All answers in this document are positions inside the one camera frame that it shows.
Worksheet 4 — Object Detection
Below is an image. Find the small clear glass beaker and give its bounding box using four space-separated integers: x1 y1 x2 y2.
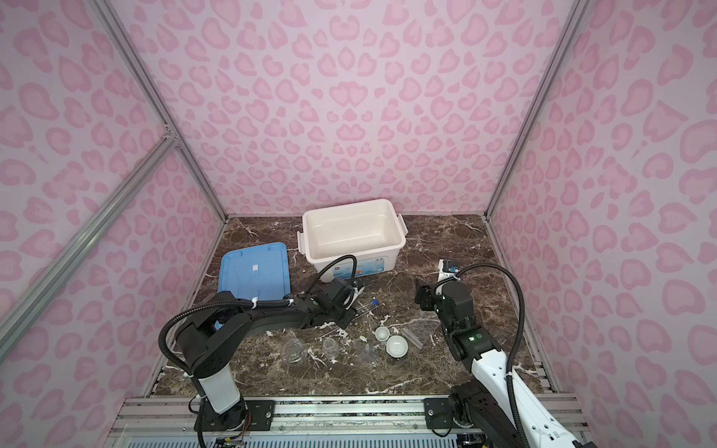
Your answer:
322 338 341 360

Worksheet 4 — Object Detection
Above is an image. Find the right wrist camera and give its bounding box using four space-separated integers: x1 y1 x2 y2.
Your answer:
438 259 460 281

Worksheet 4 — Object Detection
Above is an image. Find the blue plastic bin lid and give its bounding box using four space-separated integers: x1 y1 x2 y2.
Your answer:
218 243 291 304

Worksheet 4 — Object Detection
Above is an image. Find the white ceramic evaporating dish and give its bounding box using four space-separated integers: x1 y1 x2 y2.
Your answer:
386 335 409 358

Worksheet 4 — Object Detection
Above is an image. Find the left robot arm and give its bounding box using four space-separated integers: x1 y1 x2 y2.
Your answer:
159 279 364 416

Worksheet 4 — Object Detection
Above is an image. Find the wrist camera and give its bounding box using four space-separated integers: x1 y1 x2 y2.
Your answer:
345 280 364 310
438 259 460 281

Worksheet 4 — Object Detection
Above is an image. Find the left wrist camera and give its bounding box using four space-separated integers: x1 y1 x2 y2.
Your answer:
345 280 364 310

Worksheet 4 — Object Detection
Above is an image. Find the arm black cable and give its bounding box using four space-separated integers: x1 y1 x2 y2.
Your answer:
433 262 530 448
158 254 360 377

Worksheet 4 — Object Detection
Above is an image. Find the clear glass flask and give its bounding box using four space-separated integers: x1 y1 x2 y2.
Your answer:
281 338 308 368

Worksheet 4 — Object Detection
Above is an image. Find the white plastic storage bin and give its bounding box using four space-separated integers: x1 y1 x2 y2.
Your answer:
297 199 408 277

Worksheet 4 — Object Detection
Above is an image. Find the small white ceramic crucible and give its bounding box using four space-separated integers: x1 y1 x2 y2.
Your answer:
375 326 391 343

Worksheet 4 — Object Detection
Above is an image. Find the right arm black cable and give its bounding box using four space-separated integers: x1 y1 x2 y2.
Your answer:
433 262 530 448

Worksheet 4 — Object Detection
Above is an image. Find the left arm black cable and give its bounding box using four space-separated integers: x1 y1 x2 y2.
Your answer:
158 254 360 377

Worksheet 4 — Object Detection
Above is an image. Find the clear plastic test tube rack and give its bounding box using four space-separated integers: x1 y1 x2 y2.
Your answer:
390 313 441 350

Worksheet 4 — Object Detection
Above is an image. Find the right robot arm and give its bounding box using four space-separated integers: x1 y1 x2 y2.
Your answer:
415 279 595 447

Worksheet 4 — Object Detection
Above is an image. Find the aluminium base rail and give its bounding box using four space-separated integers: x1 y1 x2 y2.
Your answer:
105 395 483 447

